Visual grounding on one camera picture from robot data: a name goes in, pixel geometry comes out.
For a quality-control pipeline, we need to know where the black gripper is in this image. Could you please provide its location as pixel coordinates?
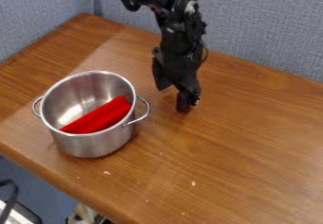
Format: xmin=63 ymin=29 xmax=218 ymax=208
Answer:
xmin=151 ymin=33 xmax=207 ymax=113

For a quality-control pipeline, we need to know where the red block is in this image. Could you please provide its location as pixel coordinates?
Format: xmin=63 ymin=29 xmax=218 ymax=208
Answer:
xmin=60 ymin=95 xmax=131 ymax=134

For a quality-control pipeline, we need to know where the stainless steel pot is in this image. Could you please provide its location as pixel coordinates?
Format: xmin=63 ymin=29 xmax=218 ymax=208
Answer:
xmin=32 ymin=71 xmax=148 ymax=158

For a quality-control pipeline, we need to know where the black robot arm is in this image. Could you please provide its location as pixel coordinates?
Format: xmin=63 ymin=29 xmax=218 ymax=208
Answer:
xmin=122 ymin=0 xmax=208 ymax=112

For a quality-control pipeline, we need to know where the white black object under table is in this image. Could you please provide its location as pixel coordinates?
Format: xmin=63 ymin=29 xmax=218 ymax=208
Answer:
xmin=62 ymin=203 xmax=114 ymax=224

